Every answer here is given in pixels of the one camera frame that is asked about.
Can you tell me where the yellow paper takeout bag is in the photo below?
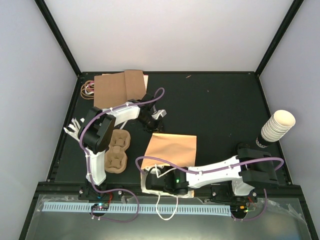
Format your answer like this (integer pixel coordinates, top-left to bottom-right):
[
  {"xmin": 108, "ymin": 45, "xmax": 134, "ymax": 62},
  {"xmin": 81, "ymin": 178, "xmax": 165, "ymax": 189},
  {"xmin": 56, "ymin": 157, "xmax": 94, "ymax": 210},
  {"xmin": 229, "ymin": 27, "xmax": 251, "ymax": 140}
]
[{"xmin": 139, "ymin": 132, "xmax": 198, "ymax": 221}]

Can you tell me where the cardboard cup carrier stack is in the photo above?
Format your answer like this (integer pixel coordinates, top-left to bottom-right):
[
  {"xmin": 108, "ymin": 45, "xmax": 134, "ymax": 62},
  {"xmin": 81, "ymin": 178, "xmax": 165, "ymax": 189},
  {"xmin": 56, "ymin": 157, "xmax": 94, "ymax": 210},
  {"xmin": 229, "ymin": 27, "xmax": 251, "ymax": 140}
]
[{"xmin": 104, "ymin": 129, "xmax": 131, "ymax": 174}]

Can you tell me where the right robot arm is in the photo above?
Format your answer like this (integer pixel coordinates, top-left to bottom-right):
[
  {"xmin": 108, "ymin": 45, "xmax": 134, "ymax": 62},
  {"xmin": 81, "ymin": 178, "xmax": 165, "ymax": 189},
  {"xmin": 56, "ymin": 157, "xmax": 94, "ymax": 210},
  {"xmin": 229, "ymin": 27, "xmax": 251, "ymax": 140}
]
[{"xmin": 141, "ymin": 148, "xmax": 284, "ymax": 202}]

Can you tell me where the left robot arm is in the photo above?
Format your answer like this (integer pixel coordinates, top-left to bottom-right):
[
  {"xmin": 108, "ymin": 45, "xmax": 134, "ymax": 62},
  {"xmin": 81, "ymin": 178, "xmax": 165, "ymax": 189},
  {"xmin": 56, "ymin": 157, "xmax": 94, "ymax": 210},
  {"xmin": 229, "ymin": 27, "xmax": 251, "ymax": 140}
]
[{"xmin": 77, "ymin": 93, "xmax": 167, "ymax": 200}]

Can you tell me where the brown flat paper bag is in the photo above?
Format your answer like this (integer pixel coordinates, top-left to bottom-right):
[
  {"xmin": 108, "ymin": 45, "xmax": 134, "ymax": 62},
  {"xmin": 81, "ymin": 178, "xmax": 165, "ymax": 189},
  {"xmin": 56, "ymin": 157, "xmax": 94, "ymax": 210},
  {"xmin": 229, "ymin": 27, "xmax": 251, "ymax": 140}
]
[{"xmin": 80, "ymin": 70, "xmax": 149, "ymax": 109}]

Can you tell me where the cup of wrapped straws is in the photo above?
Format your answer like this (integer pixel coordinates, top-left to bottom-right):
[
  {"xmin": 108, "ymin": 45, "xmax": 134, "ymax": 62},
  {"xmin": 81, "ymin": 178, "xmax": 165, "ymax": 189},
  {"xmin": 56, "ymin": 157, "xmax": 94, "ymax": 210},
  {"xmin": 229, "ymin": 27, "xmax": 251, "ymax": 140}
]
[{"xmin": 63, "ymin": 118, "xmax": 85, "ymax": 142}]

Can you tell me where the stack of paper cups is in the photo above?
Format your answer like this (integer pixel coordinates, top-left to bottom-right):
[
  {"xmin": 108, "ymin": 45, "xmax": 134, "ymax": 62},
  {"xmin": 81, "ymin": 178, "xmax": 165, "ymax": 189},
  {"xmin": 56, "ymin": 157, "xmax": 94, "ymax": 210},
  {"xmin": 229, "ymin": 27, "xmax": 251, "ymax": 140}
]
[{"xmin": 255, "ymin": 110, "xmax": 296, "ymax": 149}]

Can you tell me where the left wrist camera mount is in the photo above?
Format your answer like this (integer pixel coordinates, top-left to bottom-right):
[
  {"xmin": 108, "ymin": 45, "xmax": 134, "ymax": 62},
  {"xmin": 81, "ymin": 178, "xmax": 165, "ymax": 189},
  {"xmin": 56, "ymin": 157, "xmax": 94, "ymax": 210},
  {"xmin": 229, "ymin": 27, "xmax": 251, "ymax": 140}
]
[{"xmin": 151, "ymin": 109, "xmax": 167, "ymax": 120}]

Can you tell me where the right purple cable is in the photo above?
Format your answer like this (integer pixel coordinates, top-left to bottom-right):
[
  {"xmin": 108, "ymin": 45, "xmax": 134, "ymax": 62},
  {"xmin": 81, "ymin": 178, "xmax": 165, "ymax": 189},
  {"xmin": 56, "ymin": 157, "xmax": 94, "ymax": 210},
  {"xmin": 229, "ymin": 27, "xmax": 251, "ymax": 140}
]
[{"xmin": 134, "ymin": 156, "xmax": 285, "ymax": 176}]

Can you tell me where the purple cable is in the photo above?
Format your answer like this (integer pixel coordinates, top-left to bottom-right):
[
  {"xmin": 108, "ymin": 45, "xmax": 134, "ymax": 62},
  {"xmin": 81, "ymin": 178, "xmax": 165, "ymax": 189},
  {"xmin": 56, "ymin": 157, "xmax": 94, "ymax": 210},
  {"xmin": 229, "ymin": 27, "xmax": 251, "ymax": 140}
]
[
  {"xmin": 134, "ymin": 156, "xmax": 285, "ymax": 176},
  {"xmin": 79, "ymin": 87, "xmax": 166, "ymax": 193}
]

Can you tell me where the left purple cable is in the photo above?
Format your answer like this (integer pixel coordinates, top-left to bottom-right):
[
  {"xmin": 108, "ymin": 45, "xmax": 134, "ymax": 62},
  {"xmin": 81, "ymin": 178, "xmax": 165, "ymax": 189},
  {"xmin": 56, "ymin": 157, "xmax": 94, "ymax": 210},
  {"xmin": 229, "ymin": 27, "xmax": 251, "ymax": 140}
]
[{"xmin": 79, "ymin": 87, "xmax": 166, "ymax": 193}]

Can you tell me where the white slotted cable duct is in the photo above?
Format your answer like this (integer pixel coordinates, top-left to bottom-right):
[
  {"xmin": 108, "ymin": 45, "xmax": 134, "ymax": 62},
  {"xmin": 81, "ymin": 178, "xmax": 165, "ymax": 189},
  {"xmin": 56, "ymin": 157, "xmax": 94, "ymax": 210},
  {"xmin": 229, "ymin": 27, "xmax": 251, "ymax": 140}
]
[{"xmin": 42, "ymin": 202, "xmax": 231, "ymax": 217}]

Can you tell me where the black frame post left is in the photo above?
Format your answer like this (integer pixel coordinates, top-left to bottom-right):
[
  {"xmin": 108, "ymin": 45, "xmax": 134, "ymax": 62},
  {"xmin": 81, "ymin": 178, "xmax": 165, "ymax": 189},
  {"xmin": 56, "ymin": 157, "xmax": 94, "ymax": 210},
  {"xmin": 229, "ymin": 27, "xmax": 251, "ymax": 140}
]
[{"xmin": 34, "ymin": 0, "xmax": 82, "ymax": 77}]

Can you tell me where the black frame post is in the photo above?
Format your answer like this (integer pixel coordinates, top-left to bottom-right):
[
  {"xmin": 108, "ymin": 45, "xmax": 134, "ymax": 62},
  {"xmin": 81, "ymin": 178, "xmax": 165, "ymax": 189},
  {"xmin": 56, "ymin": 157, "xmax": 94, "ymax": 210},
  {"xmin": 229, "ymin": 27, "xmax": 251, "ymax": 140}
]
[
  {"xmin": 255, "ymin": 0, "xmax": 304, "ymax": 77},
  {"xmin": 34, "ymin": 0, "xmax": 82, "ymax": 77}
]

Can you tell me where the black frame post right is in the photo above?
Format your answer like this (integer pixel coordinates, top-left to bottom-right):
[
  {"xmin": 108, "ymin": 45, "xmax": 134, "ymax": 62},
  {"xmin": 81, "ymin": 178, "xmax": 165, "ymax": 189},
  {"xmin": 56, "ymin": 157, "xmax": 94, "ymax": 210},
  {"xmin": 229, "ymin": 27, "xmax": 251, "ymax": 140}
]
[{"xmin": 255, "ymin": 0, "xmax": 304, "ymax": 77}]

